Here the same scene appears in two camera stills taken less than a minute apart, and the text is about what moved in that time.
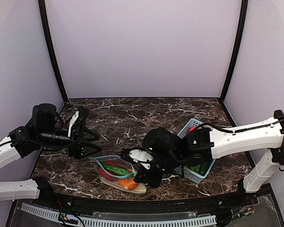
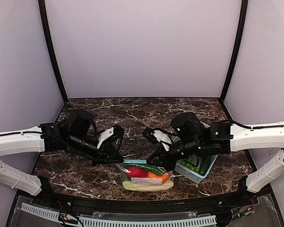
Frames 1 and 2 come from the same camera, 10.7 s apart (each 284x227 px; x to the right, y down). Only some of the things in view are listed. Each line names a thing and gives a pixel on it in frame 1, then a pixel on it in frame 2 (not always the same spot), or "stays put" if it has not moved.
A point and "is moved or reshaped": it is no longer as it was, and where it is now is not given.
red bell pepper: x=107 y=174 to x=137 y=172
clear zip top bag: x=118 y=173 is moved or reshaped
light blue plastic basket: x=183 y=171 stays put
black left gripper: x=78 y=136 to x=106 y=150
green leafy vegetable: x=116 y=170 is moved or reshaped
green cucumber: x=203 y=168 stays put
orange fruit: x=129 y=183 is moved or reshaped
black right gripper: x=148 y=170 to x=164 y=157
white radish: x=140 y=189 to x=128 y=186
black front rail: x=144 y=203 stays put
